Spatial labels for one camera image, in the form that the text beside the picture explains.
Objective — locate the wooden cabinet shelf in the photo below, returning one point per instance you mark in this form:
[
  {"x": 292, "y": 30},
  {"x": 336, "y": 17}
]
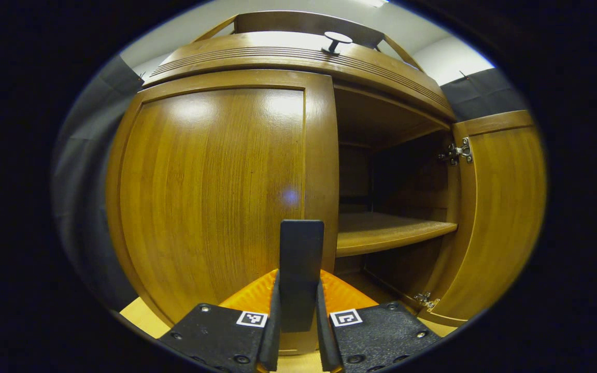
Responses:
[{"x": 381, "y": 228}]

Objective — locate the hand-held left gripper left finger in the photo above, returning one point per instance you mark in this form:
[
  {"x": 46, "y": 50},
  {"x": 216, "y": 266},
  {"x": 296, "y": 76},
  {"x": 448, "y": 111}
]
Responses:
[{"x": 270, "y": 336}]

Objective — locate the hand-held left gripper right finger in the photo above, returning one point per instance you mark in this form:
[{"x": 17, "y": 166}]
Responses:
[{"x": 325, "y": 336}]

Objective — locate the wooden double-door shoe cabinet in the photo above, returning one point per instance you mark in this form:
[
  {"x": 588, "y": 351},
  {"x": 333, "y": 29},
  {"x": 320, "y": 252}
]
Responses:
[{"x": 397, "y": 176}]

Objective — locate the metal door hinge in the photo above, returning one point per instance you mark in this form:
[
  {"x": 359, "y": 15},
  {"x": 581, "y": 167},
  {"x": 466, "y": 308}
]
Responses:
[
  {"x": 425, "y": 300},
  {"x": 456, "y": 153}
]

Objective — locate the wooden cabinet door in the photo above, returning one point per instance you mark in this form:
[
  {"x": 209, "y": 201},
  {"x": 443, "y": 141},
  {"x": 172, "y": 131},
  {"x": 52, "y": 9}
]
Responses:
[
  {"x": 200, "y": 181},
  {"x": 500, "y": 207}
]

